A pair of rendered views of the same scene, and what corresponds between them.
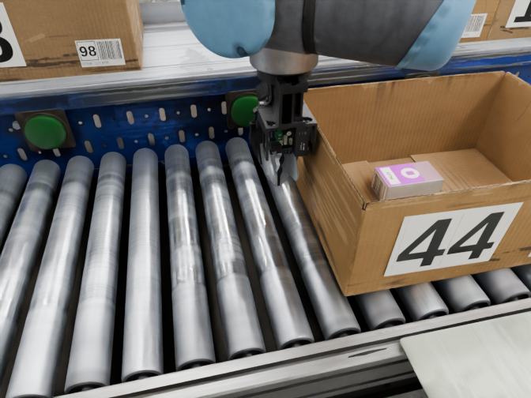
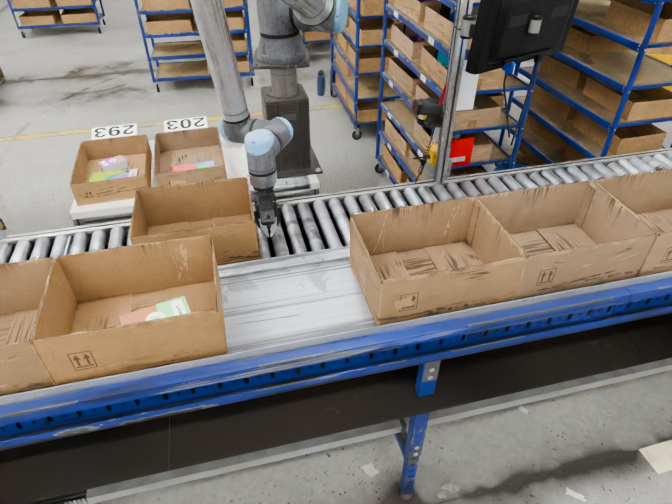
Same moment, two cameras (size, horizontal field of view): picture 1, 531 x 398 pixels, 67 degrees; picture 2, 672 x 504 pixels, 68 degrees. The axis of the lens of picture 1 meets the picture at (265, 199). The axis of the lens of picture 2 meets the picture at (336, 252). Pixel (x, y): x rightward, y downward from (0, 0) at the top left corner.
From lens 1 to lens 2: 2.05 m
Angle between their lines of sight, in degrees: 100
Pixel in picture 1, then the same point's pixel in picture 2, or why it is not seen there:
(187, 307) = (306, 211)
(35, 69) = (408, 244)
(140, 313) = (322, 209)
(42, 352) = (349, 202)
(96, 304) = (338, 211)
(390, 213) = (237, 182)
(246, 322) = (286, 208)
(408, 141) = not seen: hidden behind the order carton
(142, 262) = (327, 222)
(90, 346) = (335, 203)
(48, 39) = (397, 232)
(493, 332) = not seen: hidden behind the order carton
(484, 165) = not seen: hidden behind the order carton
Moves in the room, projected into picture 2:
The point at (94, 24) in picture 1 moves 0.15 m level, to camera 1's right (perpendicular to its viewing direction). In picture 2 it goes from (370, 231) to (319, 231)
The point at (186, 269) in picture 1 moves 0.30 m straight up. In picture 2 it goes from (309, 221) to (306, 149)
